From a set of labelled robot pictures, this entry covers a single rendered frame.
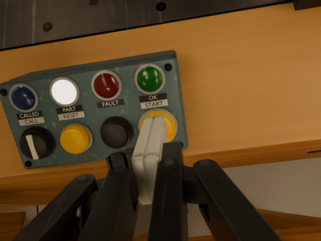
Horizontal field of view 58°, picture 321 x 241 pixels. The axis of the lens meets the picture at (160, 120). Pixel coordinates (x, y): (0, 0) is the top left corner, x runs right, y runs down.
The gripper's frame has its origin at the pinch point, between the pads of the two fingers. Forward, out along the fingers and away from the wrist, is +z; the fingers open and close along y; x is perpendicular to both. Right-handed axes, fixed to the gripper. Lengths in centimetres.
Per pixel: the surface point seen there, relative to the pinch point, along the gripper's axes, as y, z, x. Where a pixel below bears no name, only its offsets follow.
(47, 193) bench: -52, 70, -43
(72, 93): -6.3, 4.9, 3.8
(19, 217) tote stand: -69, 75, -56
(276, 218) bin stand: 18, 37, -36
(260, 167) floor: 27, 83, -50
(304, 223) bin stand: 18.5, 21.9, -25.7
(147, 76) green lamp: -0.1, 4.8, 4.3
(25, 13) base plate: -13.9, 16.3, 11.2
